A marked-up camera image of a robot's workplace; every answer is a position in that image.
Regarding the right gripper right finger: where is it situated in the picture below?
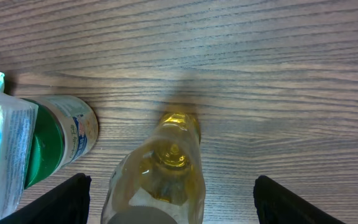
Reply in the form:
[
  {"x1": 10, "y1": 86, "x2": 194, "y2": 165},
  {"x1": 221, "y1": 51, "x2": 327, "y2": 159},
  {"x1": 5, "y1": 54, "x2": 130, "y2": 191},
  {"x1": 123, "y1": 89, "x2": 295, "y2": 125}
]
[{"x1": 253, "y1": 175, "x2": 344, "y2": 224}]

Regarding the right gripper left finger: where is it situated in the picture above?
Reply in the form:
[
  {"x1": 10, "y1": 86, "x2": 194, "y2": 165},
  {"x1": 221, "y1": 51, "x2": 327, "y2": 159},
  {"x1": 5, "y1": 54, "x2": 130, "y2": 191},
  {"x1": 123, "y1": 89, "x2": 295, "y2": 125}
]
[{"x1": 0, "y1": 173, "x2": 91, "y2": 224}]

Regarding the green lidded jar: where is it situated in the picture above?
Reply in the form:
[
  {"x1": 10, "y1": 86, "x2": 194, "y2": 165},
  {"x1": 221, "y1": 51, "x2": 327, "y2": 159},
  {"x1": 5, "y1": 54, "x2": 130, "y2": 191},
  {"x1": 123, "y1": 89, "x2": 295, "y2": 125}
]
[{"x1": 25, "y1": 95, "x2": 99, "y2": 188}]

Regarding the small teal white packet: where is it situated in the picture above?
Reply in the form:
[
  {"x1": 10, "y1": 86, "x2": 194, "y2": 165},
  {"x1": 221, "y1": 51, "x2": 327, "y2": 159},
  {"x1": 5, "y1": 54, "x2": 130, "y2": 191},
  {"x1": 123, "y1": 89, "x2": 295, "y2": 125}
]
[{"x1": 0, "y1": 72, "x2": 39, "y2": 220}]

